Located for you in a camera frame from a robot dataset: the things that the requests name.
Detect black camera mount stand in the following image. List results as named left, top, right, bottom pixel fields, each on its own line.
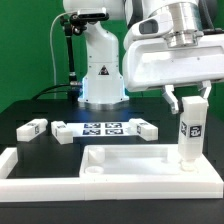
left=60, top=16, right=86, bottom=103

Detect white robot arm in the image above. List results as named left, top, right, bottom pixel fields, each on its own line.
left=123, top=0, right=224, bottom=92

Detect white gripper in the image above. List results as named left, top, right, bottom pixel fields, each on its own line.
left=122, top=34, right=224, bottom=114

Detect white U-shaped frame fence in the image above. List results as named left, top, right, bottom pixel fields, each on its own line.
left=0, top=147, right=224, bottom=202

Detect camera on stand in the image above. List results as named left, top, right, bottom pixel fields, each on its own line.
left=77, top=8, right=109, bottom=21

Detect black cables on table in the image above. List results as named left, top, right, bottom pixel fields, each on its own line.
left=31, top=83, right=83, bottom=101

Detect marker tag sheet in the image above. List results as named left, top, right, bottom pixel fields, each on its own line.
left=67, top=122, right=133, bottom=137

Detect grey white cable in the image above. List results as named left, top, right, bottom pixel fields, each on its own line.
left=49, top=11, right=78, bottom=90

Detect white desk top tray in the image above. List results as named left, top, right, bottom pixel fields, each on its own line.
left=79, top=144, right=222, bottom=184

